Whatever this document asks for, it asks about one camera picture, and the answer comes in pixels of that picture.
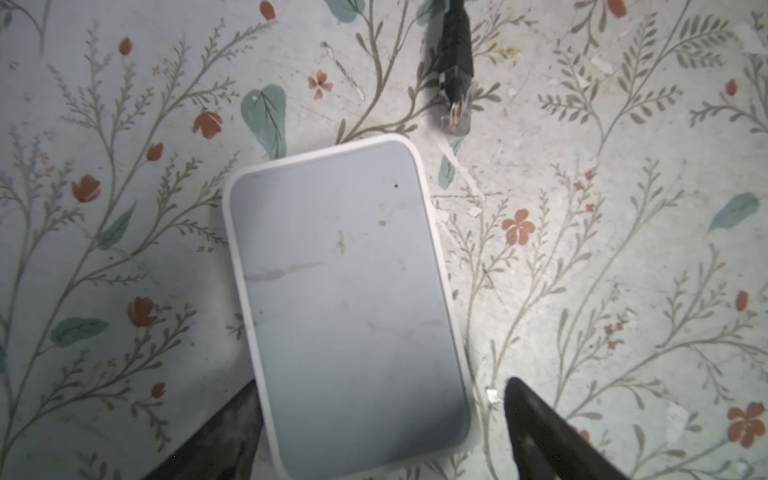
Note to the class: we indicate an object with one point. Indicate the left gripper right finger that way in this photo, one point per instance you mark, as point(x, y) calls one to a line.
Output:
point(544, 446)

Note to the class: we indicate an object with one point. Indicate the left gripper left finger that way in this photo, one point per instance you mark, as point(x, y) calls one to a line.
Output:
point(224, 447)

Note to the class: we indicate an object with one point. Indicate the white network switch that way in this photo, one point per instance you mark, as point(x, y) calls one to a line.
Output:
point(356, 351)

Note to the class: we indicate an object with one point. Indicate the floral patterned table mat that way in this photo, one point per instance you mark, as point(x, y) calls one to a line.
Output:
point(604, 221)

